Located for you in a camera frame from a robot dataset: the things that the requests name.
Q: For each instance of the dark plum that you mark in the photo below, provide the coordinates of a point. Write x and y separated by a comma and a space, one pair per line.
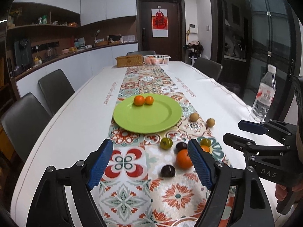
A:
180, 146
168, 171

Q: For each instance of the person right hand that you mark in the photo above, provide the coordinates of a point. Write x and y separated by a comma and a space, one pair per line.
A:
281, 191

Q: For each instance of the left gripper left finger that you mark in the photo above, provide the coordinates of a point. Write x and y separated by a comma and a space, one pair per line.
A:
49, 206

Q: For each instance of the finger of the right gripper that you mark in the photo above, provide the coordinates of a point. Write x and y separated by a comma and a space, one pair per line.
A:
249, 146
278, 130

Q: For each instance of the dark chair near left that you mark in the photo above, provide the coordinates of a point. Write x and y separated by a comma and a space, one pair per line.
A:
24, 122

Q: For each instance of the tan longan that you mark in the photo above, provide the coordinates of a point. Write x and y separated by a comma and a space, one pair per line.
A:
210, 122
194, 117

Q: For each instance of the patterned table runner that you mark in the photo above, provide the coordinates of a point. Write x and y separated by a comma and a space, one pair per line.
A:
132, 191

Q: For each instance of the green tomato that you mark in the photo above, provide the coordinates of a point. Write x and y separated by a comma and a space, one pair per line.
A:
166, 143
205, 142

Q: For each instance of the left tan longan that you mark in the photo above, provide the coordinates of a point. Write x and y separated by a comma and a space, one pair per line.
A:
194, 117

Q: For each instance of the red wall calendar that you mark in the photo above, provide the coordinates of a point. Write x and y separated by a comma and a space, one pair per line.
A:
159, 23

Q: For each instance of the dark chair table end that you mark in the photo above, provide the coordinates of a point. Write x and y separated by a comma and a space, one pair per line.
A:
142, 53

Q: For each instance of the dark chair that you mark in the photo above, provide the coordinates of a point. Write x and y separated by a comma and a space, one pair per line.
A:
208, 67
56, 89
24, 122

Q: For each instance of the small orange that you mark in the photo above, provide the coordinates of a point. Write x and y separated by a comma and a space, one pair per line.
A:
149, 100
205, 148

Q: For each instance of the large orange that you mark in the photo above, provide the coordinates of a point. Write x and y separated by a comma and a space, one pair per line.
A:
183, 160
139, 100

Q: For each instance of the clear water bottle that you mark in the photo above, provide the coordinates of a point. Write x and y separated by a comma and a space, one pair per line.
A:
264, 96

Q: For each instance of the white tablecloth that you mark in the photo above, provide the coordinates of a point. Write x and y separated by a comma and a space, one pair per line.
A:
81, 125

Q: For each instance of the dark chair right side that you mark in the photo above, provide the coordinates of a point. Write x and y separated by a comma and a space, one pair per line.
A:
208, 67

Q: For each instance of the green plate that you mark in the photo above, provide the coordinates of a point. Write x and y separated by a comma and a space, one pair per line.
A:
163, 114

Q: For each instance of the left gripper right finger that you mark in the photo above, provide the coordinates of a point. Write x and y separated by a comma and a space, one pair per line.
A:
251, 206

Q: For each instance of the woven wicker box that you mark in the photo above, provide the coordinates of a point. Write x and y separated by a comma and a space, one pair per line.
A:
129, 61

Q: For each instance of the dark chair far left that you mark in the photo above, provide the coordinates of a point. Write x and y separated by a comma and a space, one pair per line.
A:
56, 89

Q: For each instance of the white fruit basket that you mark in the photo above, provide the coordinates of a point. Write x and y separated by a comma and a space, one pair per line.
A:
156, 59

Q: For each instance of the right tan longan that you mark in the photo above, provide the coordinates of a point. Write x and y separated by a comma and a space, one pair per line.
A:
210, 122

